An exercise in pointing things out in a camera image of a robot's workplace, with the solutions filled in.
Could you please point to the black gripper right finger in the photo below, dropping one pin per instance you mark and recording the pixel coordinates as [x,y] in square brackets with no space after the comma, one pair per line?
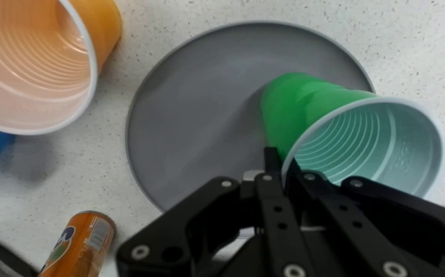
[385,232]

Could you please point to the grey round plate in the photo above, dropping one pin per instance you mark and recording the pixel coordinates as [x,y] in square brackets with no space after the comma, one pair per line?
[196,113]

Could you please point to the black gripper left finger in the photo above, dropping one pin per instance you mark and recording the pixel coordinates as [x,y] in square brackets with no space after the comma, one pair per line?
[278,226]

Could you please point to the orange plastic cup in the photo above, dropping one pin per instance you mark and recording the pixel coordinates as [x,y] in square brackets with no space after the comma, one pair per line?
[37,63]

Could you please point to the orange soda can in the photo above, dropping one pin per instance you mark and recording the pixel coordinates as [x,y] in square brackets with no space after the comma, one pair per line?
[80,247]

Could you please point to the green plastic cup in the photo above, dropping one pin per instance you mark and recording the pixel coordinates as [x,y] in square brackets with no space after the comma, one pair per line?
[304,109]

